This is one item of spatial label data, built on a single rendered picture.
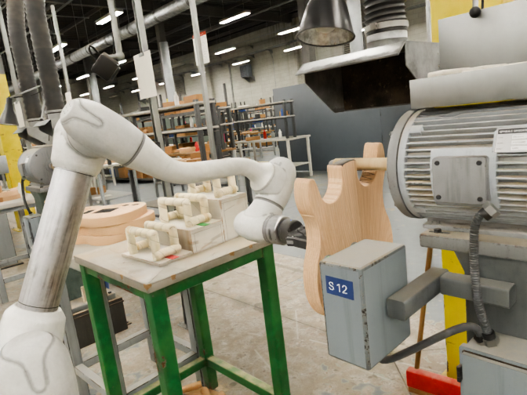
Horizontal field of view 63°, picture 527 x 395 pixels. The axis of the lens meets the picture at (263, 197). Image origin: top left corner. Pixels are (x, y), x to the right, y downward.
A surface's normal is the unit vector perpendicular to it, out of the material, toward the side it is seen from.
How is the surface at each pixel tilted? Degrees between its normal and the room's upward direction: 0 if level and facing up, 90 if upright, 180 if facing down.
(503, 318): 90
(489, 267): 107
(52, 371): 75
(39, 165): 88
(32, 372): 70
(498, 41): 90
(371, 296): 90
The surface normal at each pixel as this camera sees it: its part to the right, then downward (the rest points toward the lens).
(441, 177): -0.72, 0.22
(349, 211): 0.70, 0.09
